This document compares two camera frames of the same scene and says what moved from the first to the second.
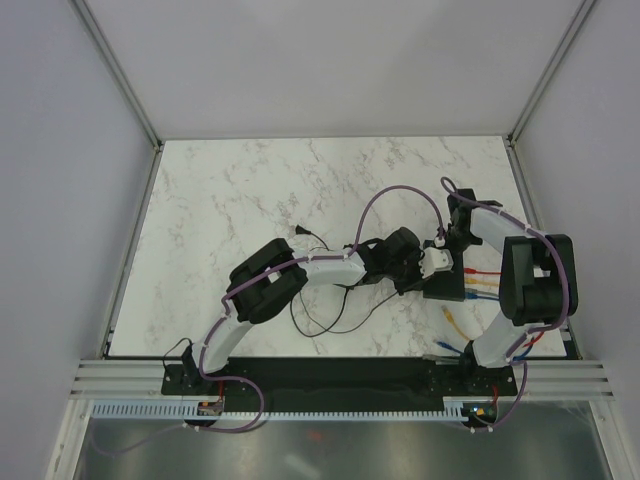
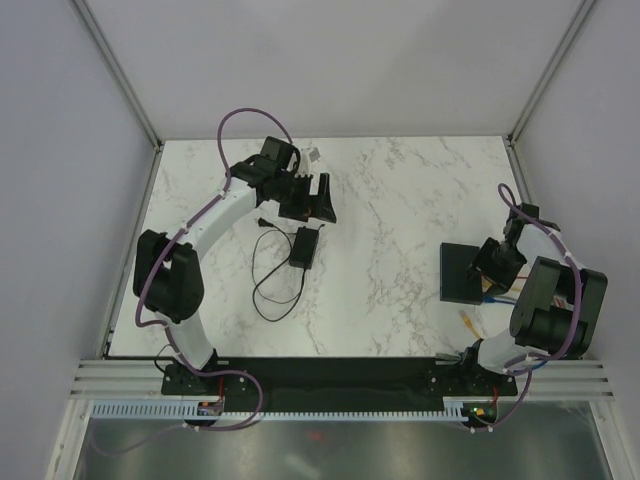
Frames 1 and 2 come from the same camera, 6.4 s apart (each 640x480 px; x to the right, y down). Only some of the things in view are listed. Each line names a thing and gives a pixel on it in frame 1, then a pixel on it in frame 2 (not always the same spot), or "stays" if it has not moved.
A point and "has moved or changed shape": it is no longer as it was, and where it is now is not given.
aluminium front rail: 141,379 stays
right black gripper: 456,259 → 501,282
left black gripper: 417,281 → 319,206
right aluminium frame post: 578,20 stays
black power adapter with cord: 300,230 → 301,254
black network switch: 447,285 has moved or changed shape
